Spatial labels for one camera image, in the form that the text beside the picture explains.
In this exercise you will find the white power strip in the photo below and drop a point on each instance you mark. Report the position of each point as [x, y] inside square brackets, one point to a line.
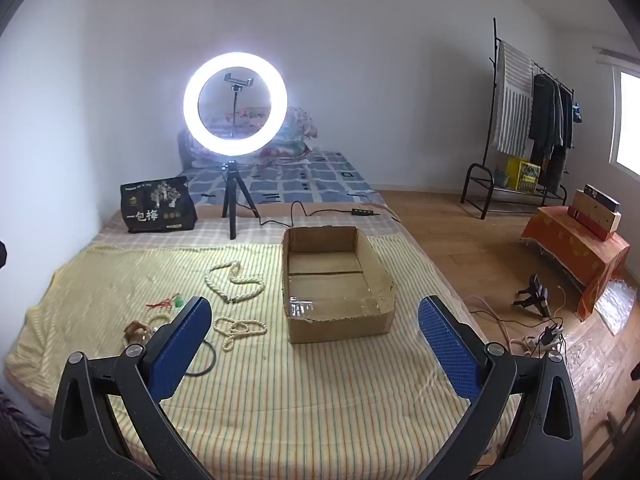
[547, 337]

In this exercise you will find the beige and black box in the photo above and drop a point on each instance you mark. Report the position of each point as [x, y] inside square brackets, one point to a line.
[597, 215]

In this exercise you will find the small black floor tripod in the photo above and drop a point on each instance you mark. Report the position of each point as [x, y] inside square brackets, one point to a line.
[537, 295]

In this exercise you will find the orange cloth covered table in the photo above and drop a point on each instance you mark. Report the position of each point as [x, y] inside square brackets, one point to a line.
[565, 247]

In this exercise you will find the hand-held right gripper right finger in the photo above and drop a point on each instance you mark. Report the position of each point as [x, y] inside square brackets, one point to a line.
[447, 347]

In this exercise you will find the black printed bag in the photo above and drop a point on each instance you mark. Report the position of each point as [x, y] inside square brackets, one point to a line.
[157, 210]

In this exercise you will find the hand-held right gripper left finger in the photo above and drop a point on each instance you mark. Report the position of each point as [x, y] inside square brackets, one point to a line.
[177, 350]

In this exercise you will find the blue checkered bedsheet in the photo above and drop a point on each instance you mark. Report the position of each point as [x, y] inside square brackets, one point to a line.
[310, 177]

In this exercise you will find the black phone holder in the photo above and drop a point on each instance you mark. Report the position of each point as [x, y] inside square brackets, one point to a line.
[235, 80]

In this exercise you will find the dark patterned cloth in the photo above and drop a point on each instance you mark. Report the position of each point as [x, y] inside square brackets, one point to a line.
[20, 435]

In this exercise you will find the window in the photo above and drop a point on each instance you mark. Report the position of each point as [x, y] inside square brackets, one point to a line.
[630, 125]

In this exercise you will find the brown ornament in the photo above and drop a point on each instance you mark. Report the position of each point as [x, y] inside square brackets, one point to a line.
[136, 330]

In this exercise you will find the folded floral quilts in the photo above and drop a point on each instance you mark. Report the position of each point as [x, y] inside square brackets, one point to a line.
[295, 132]

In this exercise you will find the yellow striped blanket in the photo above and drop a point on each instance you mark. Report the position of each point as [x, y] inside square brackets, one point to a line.
[300, 400]

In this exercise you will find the striped hanging cloth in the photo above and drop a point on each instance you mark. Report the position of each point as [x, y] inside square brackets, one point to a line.
[515, 100]

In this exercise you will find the cardboard box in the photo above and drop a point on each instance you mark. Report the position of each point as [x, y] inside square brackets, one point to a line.
[340, 327]

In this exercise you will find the black clothes rack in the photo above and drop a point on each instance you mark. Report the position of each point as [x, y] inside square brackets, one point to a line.
[492, 110]

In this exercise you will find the yellow crate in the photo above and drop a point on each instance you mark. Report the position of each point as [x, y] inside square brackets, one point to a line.
[522, 174]

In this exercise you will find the beige plaid sheet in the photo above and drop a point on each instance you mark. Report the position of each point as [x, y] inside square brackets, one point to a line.
[150, 241]

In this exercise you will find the dark hanging clothes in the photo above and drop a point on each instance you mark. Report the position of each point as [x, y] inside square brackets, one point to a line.
[547, 115]

